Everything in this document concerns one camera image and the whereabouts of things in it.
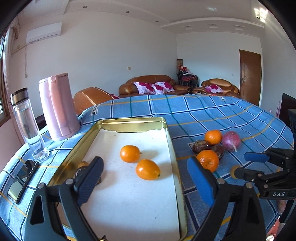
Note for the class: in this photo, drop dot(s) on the gold metal tin tray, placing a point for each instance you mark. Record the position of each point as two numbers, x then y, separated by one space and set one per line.
129 197

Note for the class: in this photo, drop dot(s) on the black flat television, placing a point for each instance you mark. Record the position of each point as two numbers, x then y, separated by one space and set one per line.
285 102

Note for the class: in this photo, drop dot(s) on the smooth purple passion fruit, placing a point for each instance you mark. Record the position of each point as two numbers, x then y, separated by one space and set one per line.
231 141

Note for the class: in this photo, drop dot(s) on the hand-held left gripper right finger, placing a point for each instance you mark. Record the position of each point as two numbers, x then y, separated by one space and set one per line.
201 178

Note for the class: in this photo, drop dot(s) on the orange-brown leather armchair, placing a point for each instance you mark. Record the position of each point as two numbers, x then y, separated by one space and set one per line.
92 97

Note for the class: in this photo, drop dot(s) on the pink curtain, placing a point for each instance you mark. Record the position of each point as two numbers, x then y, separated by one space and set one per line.
8 69

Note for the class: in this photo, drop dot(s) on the mandarin orange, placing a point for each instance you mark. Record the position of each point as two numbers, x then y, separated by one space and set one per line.
208 160
213 136

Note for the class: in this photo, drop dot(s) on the blue plaid tablecloth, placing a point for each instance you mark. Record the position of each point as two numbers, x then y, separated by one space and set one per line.
185 111

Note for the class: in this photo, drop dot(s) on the black smartphone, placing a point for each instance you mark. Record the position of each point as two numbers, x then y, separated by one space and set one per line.
19 183

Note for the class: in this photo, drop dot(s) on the white wall air conditioner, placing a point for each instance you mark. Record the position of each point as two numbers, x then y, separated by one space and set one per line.
44 32

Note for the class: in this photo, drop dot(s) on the wrinkled dark passion fruit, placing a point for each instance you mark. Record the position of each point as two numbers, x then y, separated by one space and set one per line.
79 173
200 147
219 150

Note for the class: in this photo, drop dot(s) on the window with brown frame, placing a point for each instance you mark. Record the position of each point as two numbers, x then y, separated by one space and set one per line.
2 97

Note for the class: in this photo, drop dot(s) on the stack of dark chairs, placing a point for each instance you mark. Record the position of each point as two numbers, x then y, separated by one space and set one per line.
187 80

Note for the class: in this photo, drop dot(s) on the person's right hand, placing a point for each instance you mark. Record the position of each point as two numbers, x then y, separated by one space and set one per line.
281 206

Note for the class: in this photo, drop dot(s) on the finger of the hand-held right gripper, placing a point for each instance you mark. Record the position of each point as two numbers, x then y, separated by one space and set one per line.
255 157
245 173

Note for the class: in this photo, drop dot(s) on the small yellow round fruit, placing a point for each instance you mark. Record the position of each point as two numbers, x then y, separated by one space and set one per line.
233 172
82 164

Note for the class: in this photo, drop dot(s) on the pink electric kettle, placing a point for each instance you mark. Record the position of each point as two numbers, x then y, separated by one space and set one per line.
57 111

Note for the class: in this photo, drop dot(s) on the clear glass water bottle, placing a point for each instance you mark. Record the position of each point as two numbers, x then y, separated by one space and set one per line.
25 120

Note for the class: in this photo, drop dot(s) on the brown wooden door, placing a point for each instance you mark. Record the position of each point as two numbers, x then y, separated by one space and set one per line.
251 76

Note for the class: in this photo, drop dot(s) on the white red floral pillow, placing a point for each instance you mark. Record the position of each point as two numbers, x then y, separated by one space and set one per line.
214 88
115 96
161 87
143 87

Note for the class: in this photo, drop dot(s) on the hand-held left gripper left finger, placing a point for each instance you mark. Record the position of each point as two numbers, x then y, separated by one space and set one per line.
90 183

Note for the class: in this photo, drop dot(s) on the smooth oval orange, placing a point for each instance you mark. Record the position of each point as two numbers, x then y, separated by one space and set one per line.
129 153
148 169

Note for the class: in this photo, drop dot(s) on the tall patterned floor vase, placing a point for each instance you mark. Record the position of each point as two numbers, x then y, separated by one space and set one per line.
180 63

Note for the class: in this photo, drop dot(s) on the brown leather armchair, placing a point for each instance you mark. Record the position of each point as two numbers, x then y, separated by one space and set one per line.
219 81

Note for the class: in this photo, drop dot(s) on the brown leather three-seat sofa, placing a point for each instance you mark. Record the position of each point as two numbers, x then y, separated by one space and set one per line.
148 78

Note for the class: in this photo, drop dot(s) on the dark side table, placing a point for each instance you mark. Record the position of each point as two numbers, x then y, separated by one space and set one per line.
41 121

